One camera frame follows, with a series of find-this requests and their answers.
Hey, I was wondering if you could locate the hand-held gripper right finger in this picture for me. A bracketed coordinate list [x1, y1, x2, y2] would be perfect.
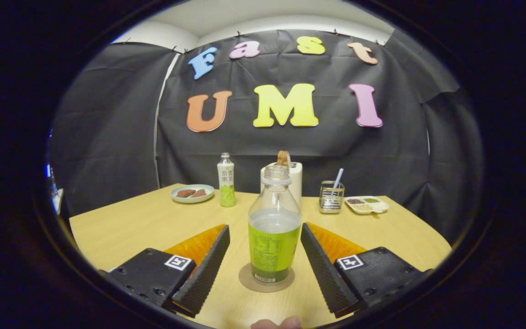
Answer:
[300, 223, 432, 319]

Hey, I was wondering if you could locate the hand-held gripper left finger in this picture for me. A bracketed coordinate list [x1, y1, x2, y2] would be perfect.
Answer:
[99, 224, 231, 319]

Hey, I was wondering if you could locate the round brown coaster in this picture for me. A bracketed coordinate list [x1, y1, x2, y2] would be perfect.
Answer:
[238, 263, 295, 293]

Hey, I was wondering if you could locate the green label juice bottle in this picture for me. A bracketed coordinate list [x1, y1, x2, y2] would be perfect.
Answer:
[248, 164, 302, 285]

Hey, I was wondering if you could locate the capped green tea bottle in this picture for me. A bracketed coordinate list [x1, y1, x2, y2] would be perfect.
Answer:
[217, 153, 237, 207]

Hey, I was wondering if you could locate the pale green plate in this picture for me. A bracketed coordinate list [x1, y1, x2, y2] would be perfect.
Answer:
[170, 184, 215, 204]

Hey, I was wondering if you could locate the wooden table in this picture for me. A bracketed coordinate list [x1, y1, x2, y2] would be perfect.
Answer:
[69, 183, 453, 329]

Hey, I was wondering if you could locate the white divided condiment tray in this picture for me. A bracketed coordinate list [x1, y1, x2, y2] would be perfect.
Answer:
[344, 196, 390, 215]

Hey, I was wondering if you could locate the white toaster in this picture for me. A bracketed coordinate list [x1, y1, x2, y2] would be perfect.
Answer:
[260, 161, 303, 206]

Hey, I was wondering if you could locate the wire mesh holder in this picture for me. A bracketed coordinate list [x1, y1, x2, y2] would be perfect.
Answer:
[319, 181, 345, 214]

